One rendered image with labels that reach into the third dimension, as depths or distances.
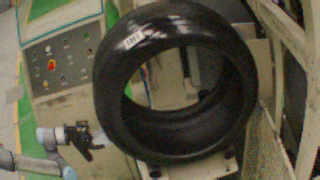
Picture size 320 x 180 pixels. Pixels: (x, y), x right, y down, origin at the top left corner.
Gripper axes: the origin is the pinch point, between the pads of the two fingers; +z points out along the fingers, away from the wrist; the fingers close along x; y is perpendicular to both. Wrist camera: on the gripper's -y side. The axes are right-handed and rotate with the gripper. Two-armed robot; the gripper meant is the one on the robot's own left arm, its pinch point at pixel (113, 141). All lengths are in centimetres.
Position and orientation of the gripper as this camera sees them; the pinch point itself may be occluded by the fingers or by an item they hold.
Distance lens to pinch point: 160.8
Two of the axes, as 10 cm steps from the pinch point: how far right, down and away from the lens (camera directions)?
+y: -0.3, -8.7, -5.0
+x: -1.5, -4.9, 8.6
